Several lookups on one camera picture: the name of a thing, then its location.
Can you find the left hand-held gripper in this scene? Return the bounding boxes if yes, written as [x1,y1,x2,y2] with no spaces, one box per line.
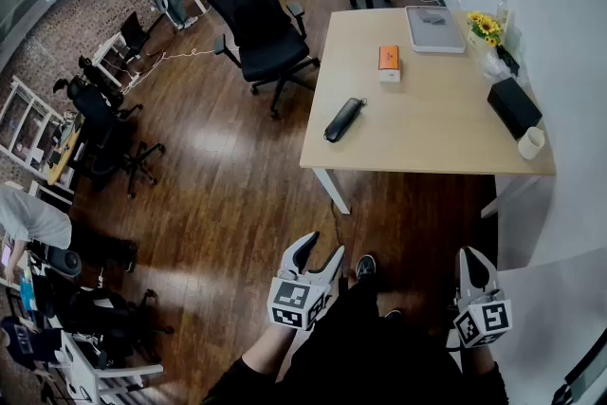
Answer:
[267,230,346,332]

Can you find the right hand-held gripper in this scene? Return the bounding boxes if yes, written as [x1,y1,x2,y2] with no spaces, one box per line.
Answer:
[452,246,514,350]

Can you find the person's right forearm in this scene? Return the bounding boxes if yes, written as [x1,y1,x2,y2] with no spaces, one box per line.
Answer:
[459,344,498,377]

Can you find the person's left forearm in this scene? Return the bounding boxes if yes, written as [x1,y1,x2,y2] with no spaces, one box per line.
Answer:
[236,322,299,383]

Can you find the light wooden desk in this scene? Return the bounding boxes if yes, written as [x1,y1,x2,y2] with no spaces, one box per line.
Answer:
[299,7,557,217]

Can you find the white work desk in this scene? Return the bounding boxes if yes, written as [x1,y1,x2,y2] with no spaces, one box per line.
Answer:
[60,330,165,405]

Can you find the person's black clothed legs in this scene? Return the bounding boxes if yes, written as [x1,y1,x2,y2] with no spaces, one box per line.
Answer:
[202,278,512,405]

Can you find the white cup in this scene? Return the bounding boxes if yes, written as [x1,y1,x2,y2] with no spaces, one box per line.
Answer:
[517,126,547,160]

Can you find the black zip case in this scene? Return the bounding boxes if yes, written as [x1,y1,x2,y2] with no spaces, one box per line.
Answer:
[323,97,368,144]

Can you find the black rectangular box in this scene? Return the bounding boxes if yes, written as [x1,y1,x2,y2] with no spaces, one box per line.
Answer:
[487,76,543,141]

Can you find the clear plastic wrapping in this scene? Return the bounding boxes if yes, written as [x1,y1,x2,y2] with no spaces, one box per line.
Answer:
[480,46,522,85]

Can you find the black swivel chair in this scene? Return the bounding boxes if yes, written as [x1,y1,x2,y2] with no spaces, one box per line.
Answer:
[60,286,175,369]

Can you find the orange and white box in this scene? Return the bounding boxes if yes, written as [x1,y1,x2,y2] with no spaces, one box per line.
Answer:
[377,45,401,84]

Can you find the grey flat tray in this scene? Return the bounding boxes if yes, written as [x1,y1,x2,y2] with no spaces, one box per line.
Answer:
[404,5,468,55]

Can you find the black round speaker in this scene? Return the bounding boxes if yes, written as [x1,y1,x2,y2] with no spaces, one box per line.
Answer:
[46,245,83,282]

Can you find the large black office chair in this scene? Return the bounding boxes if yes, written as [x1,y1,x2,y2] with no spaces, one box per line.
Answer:
[205,0,322,120]

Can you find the yellow sunflower bouquet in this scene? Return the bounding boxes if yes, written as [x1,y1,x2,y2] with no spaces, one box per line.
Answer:
[466,10,504,49]

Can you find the black office chair with headrest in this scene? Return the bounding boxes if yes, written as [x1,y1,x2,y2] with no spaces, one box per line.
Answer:
[53,77,167,200]

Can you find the grey item on tray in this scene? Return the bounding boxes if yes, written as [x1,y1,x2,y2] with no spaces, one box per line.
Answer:
[416,10,450,28]

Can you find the clear plastic bottle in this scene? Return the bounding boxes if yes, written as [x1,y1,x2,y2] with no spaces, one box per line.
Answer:
[495,0,511,34]

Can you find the yellow round table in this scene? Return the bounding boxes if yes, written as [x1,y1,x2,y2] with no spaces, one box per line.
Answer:
[46,112,87,187]

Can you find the small black chair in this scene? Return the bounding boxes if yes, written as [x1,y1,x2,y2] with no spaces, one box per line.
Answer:
[120,10,152,64]

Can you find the small white table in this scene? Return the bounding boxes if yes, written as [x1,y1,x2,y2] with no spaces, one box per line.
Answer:
[91,31,130,87]

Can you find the white floor cable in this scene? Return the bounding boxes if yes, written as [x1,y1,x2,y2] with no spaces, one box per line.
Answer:
[120,46,220,95]

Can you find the white shelf frame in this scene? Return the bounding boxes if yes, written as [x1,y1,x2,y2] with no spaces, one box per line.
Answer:
[0,75,65,173]

